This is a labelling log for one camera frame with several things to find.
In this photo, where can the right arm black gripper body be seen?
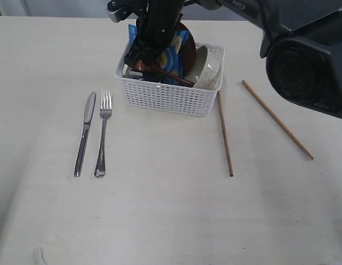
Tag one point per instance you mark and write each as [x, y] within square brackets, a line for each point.
[157, 28]

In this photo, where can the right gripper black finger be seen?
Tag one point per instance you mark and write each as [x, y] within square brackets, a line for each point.
[151, 58]
[134, 54]

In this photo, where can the dark red wooden spoon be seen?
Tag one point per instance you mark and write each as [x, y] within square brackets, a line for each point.
[154, 68]

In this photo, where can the blue chips bag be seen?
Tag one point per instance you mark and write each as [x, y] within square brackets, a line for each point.
[170, 59]

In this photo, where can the brown wooden plate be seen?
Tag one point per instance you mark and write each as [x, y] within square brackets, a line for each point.
[187, 52]

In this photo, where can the silver table knife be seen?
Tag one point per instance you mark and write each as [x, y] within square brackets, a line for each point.
[88, 114]

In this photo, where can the wooden chopstick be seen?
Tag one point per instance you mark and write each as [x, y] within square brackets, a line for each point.
[277, 119]
[224, 132]

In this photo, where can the silver metal fork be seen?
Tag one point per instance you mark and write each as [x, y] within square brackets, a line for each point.
[105, 112]

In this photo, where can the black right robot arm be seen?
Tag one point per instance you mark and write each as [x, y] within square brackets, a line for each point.
[302, 43]

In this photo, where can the stainless steel cup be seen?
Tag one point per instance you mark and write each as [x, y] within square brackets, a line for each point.
[130, 73]

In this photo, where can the speckled ceramic bowl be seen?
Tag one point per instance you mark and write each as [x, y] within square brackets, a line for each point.
[205, 69]

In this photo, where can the white perforated plastic basket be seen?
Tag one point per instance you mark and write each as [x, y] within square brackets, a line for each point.
[171, 98]

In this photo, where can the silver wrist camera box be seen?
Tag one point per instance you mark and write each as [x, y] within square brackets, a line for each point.
[119, 10]

